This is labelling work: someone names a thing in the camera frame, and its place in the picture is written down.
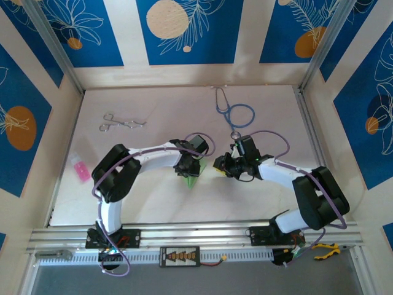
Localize blue stethoscope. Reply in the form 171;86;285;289
211;85;256;141

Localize metal surgical forceps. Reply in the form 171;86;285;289
98;113;148;132

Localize black power distribution board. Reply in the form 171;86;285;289
158;245;201;268

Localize small pink plastic bottle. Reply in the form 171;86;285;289
70;154;91;184

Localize black circuit board with lights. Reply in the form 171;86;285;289
271;248;295;266
98;247;124;262

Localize yellow and black pliers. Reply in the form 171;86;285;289
311;242;342;261

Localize silver metal latch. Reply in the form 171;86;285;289
34;249;74;261

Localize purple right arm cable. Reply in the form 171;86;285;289
244;130;348;268

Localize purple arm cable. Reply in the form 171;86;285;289
244;130;348;268
91;132;215;277

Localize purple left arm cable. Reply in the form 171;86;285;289
91;132;215;277

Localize aluminium frame rail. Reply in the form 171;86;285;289
26;221;365;254

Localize aluminium table side rail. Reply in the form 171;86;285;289
293;85;344;221

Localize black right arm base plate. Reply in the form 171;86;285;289
249;226;305;246

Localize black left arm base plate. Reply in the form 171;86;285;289
85;229;142;249

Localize red wire with yellow connector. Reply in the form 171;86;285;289
199;256;230;267

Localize white slotted cable duct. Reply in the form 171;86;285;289
36;248;274;267

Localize aluminium frame post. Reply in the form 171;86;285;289
299;0;359;93
21;0;85;95

